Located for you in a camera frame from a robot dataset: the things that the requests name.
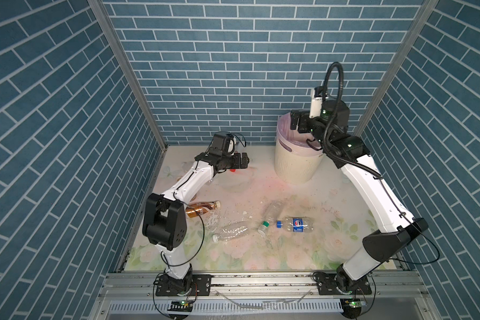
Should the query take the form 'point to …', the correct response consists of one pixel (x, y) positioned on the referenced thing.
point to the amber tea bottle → (201, 208)
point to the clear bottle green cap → (273, 213)
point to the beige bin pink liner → (296, 160)
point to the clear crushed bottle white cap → (232, 232)
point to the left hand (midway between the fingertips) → (246, 160)
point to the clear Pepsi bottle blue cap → (296, 224)
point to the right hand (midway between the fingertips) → (307, 110)
